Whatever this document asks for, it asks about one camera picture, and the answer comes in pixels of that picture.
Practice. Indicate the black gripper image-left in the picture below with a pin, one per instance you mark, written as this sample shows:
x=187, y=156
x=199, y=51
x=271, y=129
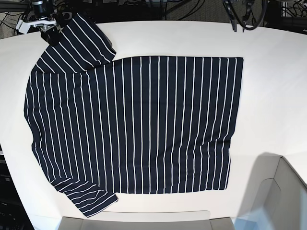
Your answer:
x=51, y=34

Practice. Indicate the navy white striped T-shirt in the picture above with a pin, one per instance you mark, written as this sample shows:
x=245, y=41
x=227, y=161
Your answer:
x=137, y=125

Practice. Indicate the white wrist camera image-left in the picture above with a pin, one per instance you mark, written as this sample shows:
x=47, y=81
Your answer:
x=23, y=27

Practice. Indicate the grey bin right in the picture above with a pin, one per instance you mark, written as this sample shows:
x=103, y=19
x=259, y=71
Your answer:
x=275, y=197

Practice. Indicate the grey tray bottom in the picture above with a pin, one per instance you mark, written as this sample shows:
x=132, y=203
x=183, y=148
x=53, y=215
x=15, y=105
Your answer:
x=191, y=220

